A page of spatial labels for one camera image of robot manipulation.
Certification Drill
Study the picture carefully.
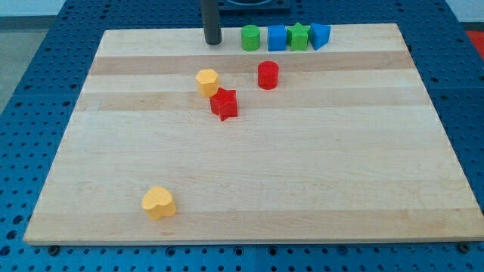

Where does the red star block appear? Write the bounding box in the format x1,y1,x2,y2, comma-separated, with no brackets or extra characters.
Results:
209,88,238,122

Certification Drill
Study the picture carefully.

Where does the green star block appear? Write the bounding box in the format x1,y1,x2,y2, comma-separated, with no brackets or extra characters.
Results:
287,23,311,51

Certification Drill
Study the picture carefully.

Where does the yellow hexagon block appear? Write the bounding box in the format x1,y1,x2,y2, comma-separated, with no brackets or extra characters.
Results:
195,69,219,97

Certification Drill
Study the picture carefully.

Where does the wooden board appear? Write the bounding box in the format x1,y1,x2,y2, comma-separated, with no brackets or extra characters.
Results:
24,23,483,246

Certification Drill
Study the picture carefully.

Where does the red cylinder block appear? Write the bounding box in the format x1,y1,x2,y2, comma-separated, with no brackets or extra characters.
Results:
258,60,279,90

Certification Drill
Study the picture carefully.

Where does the green cylinder block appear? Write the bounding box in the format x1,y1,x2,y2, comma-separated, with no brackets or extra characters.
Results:
240,25,260,51

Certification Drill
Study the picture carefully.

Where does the yellow heart block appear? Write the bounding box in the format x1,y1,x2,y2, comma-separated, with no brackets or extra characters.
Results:
141,186,177,221

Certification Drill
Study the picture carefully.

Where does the blue cube block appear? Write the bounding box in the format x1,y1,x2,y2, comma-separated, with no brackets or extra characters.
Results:
267,25,287,51

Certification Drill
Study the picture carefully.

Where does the blue triangle block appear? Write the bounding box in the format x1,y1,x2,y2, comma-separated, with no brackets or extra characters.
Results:
309,23,331,50

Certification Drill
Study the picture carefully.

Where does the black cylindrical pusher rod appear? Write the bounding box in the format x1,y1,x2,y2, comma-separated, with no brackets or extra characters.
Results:
200,0,222,45

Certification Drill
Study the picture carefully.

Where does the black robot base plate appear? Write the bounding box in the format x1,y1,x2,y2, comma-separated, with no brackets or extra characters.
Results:
218,0,291,11

